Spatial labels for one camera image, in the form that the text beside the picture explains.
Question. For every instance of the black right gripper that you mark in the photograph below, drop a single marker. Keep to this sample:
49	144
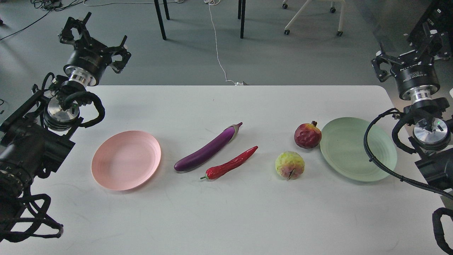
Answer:
416	76

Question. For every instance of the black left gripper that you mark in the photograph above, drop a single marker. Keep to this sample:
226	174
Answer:
86	66

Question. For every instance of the red pomegranate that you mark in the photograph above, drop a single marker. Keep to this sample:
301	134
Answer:
308	135

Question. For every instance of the yellow-green custard apple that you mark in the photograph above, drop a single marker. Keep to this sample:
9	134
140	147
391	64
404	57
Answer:
290	165

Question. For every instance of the red chili pepper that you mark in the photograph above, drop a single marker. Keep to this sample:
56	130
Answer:
216	172

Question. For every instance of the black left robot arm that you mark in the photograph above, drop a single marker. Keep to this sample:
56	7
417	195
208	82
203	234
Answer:
37	136

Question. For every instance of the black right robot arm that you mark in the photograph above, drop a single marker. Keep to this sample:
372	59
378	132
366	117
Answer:
420	128

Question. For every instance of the black equipment cabinet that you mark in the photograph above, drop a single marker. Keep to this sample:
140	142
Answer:
439	16

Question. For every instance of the black table leg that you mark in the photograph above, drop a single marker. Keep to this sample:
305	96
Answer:
160	16
241	16

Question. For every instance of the light green plate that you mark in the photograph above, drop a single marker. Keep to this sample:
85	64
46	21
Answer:
342	147

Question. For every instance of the white rolling chair base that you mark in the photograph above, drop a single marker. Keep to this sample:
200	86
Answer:
336	6

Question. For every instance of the pink plate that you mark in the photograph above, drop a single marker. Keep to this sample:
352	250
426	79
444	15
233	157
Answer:
126	160

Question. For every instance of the purple eggplant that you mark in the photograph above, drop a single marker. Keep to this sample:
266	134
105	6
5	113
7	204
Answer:
202	155

